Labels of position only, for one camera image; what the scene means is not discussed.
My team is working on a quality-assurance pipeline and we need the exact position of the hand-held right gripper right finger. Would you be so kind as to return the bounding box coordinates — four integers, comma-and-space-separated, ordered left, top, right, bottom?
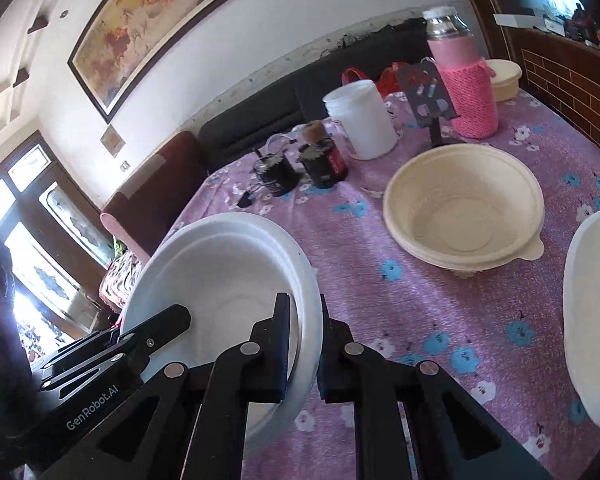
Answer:
317, 293, 551, 480

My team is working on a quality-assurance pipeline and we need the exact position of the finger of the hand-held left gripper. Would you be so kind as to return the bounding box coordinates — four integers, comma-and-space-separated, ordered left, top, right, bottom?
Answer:
35, 329, 126, 367
34, 304, 192, 394

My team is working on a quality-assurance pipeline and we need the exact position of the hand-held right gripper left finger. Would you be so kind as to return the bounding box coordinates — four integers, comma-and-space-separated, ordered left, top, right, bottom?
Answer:
40, 292, 299, 480

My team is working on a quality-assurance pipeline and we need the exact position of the white disposable bowl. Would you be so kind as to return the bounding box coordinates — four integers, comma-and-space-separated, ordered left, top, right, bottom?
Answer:
120, 212, 324, 450

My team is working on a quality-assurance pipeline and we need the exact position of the brown patterned blanket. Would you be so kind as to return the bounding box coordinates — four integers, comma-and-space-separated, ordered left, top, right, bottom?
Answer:
98, 247, 149, 319

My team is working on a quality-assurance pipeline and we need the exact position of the wooden glass door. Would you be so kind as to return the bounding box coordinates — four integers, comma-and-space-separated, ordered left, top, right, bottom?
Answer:
0, 130, 115, 346

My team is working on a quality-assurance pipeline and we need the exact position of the brown armchair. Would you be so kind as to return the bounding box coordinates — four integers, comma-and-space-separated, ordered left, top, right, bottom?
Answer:
99, 130, 211, 267

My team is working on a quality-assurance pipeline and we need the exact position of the black cylindrical motor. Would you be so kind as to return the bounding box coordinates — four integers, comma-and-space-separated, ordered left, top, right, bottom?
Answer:
252, 132, 301, 198

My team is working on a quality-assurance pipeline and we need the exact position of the dark bottle with cork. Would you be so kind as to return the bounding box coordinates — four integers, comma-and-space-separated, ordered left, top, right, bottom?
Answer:
298, 120, 350, 190

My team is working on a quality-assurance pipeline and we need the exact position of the beige disposable bowl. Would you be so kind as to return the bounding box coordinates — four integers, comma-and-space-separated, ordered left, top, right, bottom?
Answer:
382, 143, 546, 280

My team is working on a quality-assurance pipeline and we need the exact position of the white plastic jar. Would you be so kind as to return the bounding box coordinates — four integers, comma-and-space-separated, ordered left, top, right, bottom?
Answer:
323, 79, 400, 161

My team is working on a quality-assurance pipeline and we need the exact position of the black sofa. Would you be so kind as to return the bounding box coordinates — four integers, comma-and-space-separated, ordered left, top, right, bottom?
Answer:
198, 17, 433, 172

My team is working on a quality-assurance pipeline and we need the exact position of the white disposable plate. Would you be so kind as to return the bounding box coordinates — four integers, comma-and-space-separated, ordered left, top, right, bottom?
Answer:
562, 209, 600, 432

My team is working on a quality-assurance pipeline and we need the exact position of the black metal phone stand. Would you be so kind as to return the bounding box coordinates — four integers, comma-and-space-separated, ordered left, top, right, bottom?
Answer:
395, 57, 462, 150

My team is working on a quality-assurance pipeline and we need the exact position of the red plastic bag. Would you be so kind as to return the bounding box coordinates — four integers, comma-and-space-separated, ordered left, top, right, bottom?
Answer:
340, 62, 407, 99

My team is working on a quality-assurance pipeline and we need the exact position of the large framed painting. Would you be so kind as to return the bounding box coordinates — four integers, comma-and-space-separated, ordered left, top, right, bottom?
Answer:
67, 0, 262, 125

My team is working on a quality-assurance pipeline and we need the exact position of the bottle with pink knit sleeve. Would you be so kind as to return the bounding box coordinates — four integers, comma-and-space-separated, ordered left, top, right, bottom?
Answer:
421, 5, 500, 140

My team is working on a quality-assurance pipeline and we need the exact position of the dark clothing pile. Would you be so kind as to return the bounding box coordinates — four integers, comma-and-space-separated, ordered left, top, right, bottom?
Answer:
324, 17, 427, 52

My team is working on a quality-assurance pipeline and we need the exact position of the beige lidded container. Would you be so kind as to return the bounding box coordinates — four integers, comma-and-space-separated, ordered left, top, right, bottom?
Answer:
484, 58, 523, 104

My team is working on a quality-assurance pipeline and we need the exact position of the white box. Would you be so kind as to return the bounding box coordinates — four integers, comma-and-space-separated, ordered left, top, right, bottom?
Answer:
493, 12, 546, 29

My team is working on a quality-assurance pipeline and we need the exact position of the small framed wall plaque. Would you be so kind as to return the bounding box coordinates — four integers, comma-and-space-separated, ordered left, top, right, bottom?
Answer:
100, 124, 127, 154

